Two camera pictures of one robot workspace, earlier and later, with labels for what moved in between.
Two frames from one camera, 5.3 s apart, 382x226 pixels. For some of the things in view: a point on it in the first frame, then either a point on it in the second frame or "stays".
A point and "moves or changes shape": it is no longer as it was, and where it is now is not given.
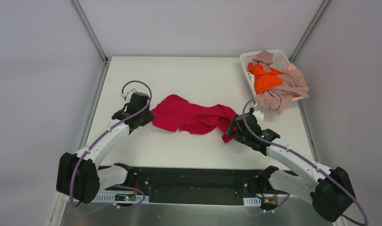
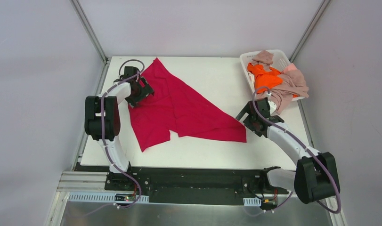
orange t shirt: [264, 80] stays
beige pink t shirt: [277, 100] stays
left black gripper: [144, 116] -> [142, 92]
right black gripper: [237, 127] -> [249, 117]
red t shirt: [175, 114] moves or changes shape
